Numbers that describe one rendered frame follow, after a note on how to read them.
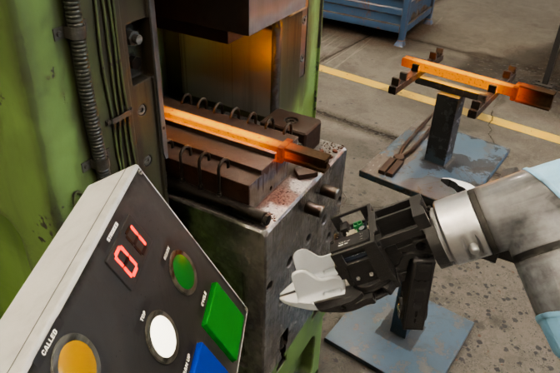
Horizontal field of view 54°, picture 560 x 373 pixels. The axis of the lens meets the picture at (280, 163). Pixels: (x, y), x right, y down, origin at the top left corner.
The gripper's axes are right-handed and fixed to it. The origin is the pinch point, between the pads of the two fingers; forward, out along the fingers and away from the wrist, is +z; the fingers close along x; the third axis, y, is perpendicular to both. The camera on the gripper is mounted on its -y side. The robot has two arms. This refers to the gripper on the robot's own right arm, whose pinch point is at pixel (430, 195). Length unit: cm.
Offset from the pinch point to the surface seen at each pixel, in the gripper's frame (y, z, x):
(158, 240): -14, 22, -47
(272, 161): 1.1, 30.7, -3.3
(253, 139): -0.9, 36.7, -0.9
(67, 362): -18, 15, -66
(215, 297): -4.0, 16.5, -43.4
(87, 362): -16, 15, -65
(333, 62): 100, 139, 285
